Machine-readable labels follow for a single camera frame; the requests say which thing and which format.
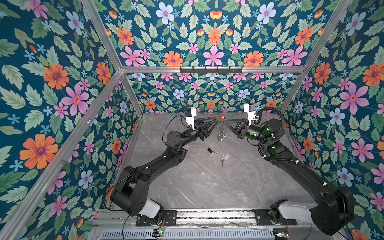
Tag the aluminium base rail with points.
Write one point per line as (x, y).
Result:
(242, 218)

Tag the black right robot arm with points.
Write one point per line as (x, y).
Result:
(333, 207)

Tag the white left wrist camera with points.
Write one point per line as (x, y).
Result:
(189, 114)

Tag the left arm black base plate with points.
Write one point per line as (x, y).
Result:
(163, 218)

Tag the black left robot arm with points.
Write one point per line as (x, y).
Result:
(131, 191)

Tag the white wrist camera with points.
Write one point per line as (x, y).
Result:
(250, 112)
(189, 114)

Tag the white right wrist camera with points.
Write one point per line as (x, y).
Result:
(250, 112)

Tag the black hook rail on wall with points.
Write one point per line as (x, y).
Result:
(211, 70)

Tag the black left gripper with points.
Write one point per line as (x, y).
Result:
(201, 131)

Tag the white perforated cable duct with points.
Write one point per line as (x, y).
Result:
(188, 234)

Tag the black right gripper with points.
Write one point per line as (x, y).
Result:
(241, 130)

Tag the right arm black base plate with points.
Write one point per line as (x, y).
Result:
(265, 218)

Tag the steel keyring with red handle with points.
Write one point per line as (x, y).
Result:
(221, 131)

